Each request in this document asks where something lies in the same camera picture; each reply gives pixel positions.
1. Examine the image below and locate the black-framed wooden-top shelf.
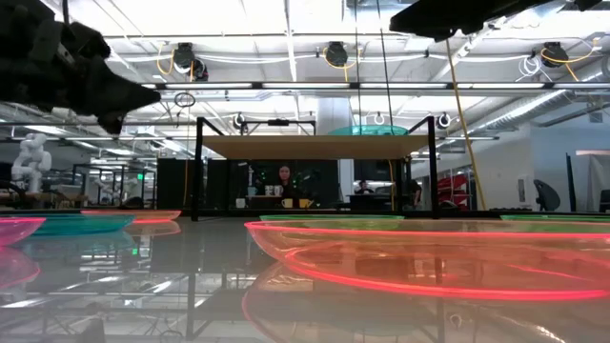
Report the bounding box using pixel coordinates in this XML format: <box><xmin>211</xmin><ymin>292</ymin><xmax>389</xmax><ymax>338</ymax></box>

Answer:
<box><xmin>191</xmin><ymin>115</ymin><xmax>440</xmax><ymax>222</ymax></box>

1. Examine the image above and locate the black ceiling cable reel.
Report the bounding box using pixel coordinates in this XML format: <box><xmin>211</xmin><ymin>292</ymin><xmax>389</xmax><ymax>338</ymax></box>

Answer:
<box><xmin>172</xmin><ymin>42</ymin><xmax>196</xmax><ymax>70</ymax></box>
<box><xmin>325</xmin><ymin>41</ymin><xmax>350</xmax><ymax>68</ymax></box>
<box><xmin>541</xmin><ymin>41</ymin><xmax>569</xmax><ymax>69</ymax></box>

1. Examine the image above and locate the black hanging cable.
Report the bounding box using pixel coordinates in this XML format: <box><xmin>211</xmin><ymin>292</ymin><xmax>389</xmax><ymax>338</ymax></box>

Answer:
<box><xmin>376</xmin><ymin>0</ymin><xmax>396</xmax><ymax>129</ymax></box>

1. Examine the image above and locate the coral pink translucent plate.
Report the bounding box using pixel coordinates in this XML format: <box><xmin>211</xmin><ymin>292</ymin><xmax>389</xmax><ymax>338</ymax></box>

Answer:
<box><xmin>244</xmin><ymin>219</ymin><xmax>610</xmax><ymax>302</ymax></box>

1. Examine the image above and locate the black partition panel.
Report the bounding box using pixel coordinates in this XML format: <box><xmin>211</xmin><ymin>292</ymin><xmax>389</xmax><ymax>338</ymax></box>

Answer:
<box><xmin>156</xmin><ymin>157</ymin><xmax>340</xmax><ymax>212</ymax></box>

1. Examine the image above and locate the silver ventilation duct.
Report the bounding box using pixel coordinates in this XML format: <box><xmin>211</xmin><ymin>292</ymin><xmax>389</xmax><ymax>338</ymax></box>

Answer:
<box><xmin>469</xmin><ymin>88</ymin><xmax>610</xmax><ymax>134</ymax></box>

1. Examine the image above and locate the long ceiling light rail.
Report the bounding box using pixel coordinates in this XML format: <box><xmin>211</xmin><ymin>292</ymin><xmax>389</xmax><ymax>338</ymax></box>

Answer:
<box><xmin>141</xmin><ymin>81</ymin><xmax>610</xmax><ymax>91</ymax></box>

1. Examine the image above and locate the red sign panel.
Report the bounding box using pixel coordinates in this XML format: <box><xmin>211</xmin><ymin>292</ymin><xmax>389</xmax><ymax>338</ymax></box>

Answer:
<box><xmin>437</xmin><ymin>172</ymin><xmax>471</xmax><ymax>209</ymax></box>

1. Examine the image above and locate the orange translucent plastic plate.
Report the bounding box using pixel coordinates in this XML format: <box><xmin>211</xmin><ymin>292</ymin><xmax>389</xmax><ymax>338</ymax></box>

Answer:
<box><xmin>80</xmin><ymin>209</ymin><xmax>183</xmax><ymax>226</ymax></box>

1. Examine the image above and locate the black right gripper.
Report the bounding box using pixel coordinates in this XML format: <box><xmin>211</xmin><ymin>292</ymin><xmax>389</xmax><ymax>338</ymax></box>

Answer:
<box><xmin>389</xmin><ymin>0</ymin><xmax>554</xmax><ymax>43</ymax></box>

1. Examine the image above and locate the yellow hanging cable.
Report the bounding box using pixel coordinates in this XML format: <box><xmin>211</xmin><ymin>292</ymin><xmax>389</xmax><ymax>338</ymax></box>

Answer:
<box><xmin>444</xmin><ymin>38</ymin><xmax>488</xmax><ymax>212</ymax></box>

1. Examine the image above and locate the teal translucent plastic plate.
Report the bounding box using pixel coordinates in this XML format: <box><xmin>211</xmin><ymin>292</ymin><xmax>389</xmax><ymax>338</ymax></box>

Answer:
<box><xmin>13</xmin><ymin>212</ymin><xmax>136</xmax><ymax>237</ymax></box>
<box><xmin>327</xmin><ymin>124</ymin><xmax>410</xmax><ymax>137</ymax></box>

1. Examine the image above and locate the magenta translucent plastic plate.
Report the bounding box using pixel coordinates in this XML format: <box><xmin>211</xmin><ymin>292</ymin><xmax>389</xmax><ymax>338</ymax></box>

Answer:
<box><xmin>0</xmin><ymin>216</ymin><xmax>47</xmax><ymax>247</ymax></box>

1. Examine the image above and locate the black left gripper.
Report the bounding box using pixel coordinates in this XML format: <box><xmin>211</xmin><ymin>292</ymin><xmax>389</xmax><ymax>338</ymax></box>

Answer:
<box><xmin>0</xmin><ymin>0</ymin><xmax>162</xmax><ymax>135</ymax></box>

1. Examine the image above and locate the green translucent plastic plate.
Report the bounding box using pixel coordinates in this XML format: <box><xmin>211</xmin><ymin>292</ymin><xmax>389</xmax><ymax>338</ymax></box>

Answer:
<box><xmin>499</xmin><ymin>213</ymin><xmax>610</xmax><ymax>226</ymax></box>
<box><xmin>259</xmin><ymin>213</ymin><xmax>406</xmax><ymax>232</ymax></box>

